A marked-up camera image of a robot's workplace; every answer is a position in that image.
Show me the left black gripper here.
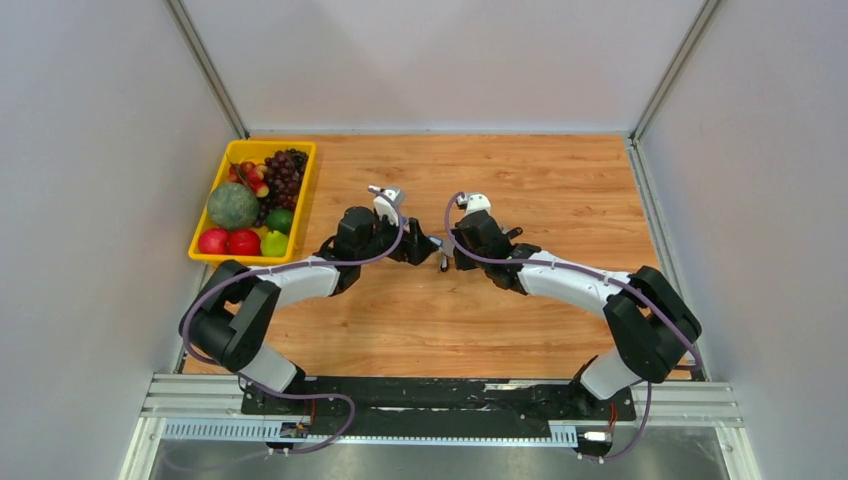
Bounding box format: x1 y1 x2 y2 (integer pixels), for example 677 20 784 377
357 209 439 267

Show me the silver crescent key organizer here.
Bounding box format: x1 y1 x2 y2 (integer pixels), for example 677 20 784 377
435 237 454 261

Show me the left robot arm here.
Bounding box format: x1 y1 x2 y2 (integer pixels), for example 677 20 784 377
179 207 442 414

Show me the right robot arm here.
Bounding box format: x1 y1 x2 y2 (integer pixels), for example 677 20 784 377
446 210 703 418

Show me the green lime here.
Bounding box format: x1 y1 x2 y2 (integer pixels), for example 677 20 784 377
265 208 294 235

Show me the dark purple grape bunch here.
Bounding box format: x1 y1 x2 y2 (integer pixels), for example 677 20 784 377
253 148 309 227

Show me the yellow plastic fruit tray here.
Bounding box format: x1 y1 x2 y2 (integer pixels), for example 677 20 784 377
188 140 317 266

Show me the red apple right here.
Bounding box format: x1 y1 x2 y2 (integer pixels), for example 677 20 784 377
227 229 262 256

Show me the red apple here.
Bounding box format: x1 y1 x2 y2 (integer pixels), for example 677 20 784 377
197 228 230 255
227 229 262 256

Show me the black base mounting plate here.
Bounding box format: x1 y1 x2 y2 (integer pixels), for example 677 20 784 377
241 376 636 438

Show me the small red fruits cluster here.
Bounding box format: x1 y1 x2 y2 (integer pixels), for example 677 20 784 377
228 161 270 198

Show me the green melon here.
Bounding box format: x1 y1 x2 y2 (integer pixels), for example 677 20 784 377
206 182 260 230

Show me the red apple left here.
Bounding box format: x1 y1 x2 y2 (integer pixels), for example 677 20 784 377
197 228 230 255

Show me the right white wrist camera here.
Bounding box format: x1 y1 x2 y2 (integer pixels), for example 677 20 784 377
455 192 491 216

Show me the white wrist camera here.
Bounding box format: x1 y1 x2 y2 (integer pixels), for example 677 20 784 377
455 192 491 216
368 185 406 226

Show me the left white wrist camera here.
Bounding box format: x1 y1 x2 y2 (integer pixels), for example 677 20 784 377
368 185 406 226

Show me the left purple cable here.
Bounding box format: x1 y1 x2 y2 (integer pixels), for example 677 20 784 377
180 188 407 456

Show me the white slotted cable duct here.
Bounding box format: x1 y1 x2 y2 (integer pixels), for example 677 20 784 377
162 420 579 448

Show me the aluminium frame rail front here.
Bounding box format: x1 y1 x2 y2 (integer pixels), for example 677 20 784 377
140 374 744 428

